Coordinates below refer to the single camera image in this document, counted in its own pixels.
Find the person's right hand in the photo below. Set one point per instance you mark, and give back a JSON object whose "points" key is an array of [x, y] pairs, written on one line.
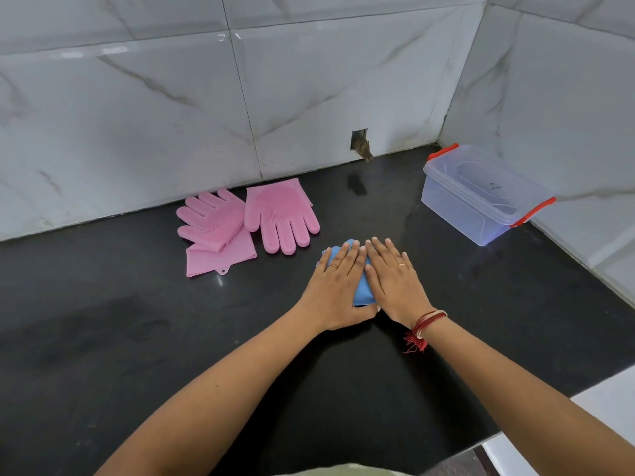
{"points": [[397, 292]]}

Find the person's left hand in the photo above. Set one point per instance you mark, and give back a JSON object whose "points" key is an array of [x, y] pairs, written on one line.
{"points": [[332, 297]]}

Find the pink silicone glove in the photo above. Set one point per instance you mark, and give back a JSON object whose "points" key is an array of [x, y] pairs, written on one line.
{"points": [[213, 223], [280, 208]]}

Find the clear plastic storage box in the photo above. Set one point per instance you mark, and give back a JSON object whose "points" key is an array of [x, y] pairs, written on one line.
{"points": [[466, 213]]}

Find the clear plastic box lid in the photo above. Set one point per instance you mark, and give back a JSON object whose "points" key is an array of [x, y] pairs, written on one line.
{"points": [[486, 180]]}

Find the person's left forearm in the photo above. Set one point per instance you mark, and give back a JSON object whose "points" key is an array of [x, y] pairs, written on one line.
{"points": [[223, 396]]}

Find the person's right forearm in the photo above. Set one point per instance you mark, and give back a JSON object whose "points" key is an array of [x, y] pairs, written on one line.
{"points": [[521, 391]]}

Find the pale green shirt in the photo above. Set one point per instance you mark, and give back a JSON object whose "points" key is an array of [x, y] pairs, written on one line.
{"points": [[347, 471]]}

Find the brown pipe stub in wall hole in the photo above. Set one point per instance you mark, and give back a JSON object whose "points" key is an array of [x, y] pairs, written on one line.
{"points": [[361, 146]]}

